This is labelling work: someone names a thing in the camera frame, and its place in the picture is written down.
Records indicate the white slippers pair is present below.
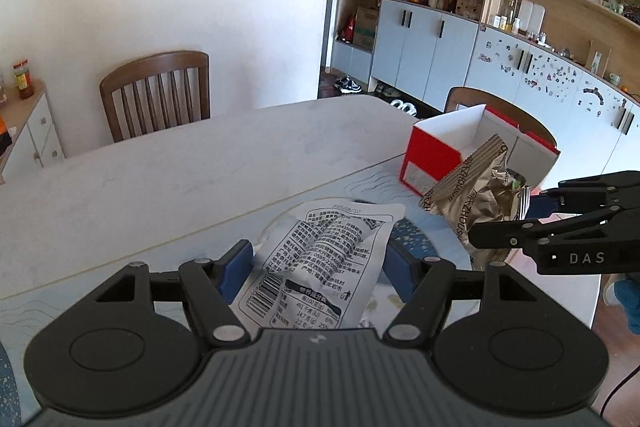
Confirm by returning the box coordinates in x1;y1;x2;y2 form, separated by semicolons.
390;98;418;117

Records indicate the wooden chair at right side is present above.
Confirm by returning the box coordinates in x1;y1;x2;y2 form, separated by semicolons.
445;87;556;146

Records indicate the white drawer cabinet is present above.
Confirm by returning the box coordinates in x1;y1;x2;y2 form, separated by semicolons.
1;79;65;184

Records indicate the cardboard box on shelf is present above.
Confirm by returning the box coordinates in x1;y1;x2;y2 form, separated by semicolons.
352;6;378;51

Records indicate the wooden chair at far side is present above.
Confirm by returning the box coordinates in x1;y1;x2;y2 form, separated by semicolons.
99;51;212;142

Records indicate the grey wall cabinet unit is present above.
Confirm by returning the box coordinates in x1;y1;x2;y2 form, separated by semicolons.
332;0;639;180

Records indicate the blue gloved right hand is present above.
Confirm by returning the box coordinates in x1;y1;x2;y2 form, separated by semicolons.
602;274;640;335

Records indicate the orange snack bag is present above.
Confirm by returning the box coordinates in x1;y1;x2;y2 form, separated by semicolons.
0;118;17;165

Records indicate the red lid sauce jar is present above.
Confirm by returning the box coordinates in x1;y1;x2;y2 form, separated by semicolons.
12;60;35;100

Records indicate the white printed snack wrapper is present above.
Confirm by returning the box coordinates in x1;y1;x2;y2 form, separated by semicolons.
231;198;405;337

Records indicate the silver foil bag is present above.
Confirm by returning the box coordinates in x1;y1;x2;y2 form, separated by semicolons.
420;134;532;271

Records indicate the blue patterned table mat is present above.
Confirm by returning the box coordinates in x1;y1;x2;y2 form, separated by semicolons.
0;150;526;427

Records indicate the black sneakers pair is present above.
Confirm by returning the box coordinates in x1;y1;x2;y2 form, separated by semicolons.
334;75;362;94

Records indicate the wooden chair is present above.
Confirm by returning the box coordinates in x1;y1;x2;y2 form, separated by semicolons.
445;87;556;146
99;51;212;142

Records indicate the red cardboard box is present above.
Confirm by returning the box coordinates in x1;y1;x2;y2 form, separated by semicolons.
399;105;560;195

